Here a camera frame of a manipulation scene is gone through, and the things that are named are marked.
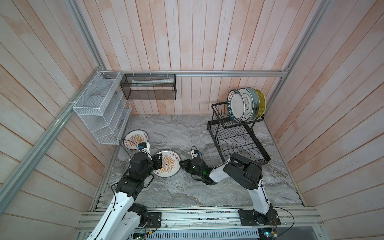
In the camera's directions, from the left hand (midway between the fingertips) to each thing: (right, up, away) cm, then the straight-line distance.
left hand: (161, 158), depth 78 cm
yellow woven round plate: (+56, +29, +4) cm, 63 cm away
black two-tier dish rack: (+46, +10, +26) cm, 53 cm away
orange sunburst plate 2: (+3, -8, +15) cm, 17 cm away
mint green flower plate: (+53, +30, +4) cm, 61 cm away
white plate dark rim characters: (+49, +30, +6) cm, 58 cm away
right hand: (+8, -6, +15) cm, 18 cm away
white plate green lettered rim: (+43, +29, +12) cm, 53 cm away
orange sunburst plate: (-26, +8, +28) cm, 40 cm away
